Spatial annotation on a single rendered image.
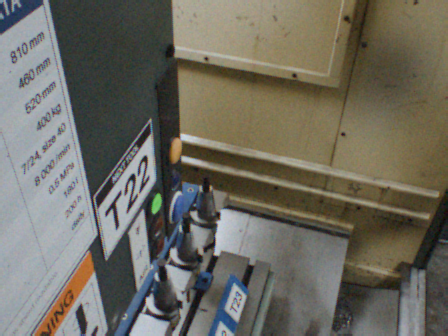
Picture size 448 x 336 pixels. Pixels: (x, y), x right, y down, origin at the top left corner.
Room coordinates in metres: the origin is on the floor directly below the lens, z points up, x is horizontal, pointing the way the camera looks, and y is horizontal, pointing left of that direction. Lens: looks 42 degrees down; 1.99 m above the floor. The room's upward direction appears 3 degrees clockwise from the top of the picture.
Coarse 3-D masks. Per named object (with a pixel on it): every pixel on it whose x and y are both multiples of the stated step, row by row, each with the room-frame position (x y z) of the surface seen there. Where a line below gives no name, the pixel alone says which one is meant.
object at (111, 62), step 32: (64, 0) 0.26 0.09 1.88; (96, 0) 0.29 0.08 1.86; (128, 0) 0.33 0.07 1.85; (160, 0) 0.38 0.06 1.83; (64, 32) 0.25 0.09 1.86; (96, 32) 0.28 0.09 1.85; (128, 32) 0.32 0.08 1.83; (160, 32) 0.37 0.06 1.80; (64, 64) 0.25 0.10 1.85; (96, 64) 0.28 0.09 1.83; (128, 64) 0.32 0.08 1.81; (160, 64) 0.37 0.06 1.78; (96, 96) 0.27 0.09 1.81; (128, 96) 0.31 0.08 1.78; (96, 128) 0.27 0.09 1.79; (128, 128) 0.31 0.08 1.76; (96, 160) 0.26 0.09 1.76; (160, 160) 0.36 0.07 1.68; (96, 224) 0.25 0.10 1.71; (96, 256) 0.24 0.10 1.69; (128, 256) 0.28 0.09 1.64; (128, 288) 0.27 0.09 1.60
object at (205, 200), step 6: (210, 186) 0.73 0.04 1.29; (204, 192) 0.71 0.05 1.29; (210, 192) 0.71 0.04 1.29; (198, 198) 0.72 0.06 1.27; (204, 198) 0.71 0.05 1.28; (210, 198) 0.71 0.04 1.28; (198, 204) 0.71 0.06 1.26; (204, 204) 0.71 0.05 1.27; (210, 204) 0.71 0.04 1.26; (198, 210) 0.71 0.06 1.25; (204, 210) 0.70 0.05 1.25; (210, 210) 0.71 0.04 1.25; (198, 216) 0.71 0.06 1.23; (204, 216) 0.70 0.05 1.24; (210, 216) 0.70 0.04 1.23
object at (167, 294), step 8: (168, 272) 0.52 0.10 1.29; (160, 280) 0.50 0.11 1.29; (168, 280) 0.50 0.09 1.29; (160, 288) 0.50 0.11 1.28; (168, 288) 0.50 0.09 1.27; (152, 296) 0.50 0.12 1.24; (160, 296) 0.49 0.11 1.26; (168, 296) 0.50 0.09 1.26; (176, 296) 0.51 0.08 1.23; (160, 304) 0.49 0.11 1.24; (168, 304) 0.49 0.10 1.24
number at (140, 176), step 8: (144, 152) 0.32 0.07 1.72; (136, 160) 0.31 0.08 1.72; (144, 160) 0.32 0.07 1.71; (136, 168) 0.31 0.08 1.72; (144, 168) 0.32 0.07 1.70; (128, 176) 0.29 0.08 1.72; (136, 176) 0.31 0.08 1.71; (144, 176) 0.32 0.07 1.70; (152, 176) 0.33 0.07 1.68; (128, 184) 0.29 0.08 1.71; (136, 184) 0.30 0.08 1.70; (144, 184) 0.32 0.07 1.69; (128, 192) 0.29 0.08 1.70; (136, 192) 0.30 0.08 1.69; (144, 192) 0.32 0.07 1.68; (128, 200) 0.29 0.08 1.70; (136, 200) 0.30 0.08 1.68; (128, 208) 0.29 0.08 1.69; (128, 216) 0.29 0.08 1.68
